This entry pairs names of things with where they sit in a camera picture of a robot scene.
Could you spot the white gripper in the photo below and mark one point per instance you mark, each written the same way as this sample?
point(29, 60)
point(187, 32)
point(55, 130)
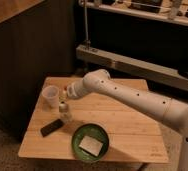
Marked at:
point(75, 90)

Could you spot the small clear bottle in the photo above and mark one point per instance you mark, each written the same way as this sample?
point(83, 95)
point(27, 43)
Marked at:
point(65, 114)

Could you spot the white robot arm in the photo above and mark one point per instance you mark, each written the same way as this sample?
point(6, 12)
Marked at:
point(168, 111)

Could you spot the translucent plastic cup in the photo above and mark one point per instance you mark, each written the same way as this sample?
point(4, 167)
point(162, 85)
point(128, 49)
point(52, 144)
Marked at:
point(51, 95)

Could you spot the black rectangular block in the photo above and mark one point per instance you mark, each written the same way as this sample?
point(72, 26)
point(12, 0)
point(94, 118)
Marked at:
point(51, 127)

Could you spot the green round plate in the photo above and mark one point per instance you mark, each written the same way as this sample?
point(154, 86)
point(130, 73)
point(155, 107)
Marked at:
point(92, 130)

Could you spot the white sponge block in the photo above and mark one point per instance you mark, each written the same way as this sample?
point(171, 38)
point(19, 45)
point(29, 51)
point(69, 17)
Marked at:
point(91, 145)

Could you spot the dark wooden cabinet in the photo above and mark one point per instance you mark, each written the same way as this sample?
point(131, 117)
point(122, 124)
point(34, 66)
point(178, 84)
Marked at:
point(36, 44)

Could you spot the small wooden table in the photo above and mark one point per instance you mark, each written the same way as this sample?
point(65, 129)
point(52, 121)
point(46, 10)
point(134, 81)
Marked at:
point(133, 137)

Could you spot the metal shelf rack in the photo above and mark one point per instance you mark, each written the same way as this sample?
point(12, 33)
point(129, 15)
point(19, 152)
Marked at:
point(140, 43)

